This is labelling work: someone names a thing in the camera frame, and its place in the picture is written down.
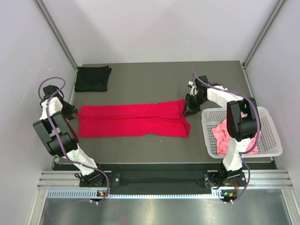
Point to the folded black t shirt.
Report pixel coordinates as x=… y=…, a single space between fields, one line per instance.
x=92 y=79

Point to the white perforated plastic basket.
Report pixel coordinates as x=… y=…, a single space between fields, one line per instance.
x=269 y=144

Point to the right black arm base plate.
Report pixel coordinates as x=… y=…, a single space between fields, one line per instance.
x=214 y=179

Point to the pink crumpled t shirt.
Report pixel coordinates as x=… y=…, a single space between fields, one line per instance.
x=223 y=139

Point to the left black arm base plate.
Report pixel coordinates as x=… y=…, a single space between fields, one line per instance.
x=110 y=179

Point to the left aluminium corner post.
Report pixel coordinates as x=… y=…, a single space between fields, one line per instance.
x=49 y=20

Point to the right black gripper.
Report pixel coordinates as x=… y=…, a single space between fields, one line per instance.
x=189 y=109

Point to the right aluminium corner post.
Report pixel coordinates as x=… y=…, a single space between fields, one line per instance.
x=264 y=31

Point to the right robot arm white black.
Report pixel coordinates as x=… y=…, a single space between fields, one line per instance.
x=242 y=124

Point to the slotted grey cable duct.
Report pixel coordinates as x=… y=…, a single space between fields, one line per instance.
x=99 y=194

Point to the red polo t shirt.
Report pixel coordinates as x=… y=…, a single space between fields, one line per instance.
x=164 y=119

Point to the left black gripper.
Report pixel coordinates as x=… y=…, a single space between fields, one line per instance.
x=72 y=109

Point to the aluminium corner post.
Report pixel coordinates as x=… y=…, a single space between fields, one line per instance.
x=264 y=31
x=49 y=20

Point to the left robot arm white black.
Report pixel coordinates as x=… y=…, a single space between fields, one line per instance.
x=60 y=140

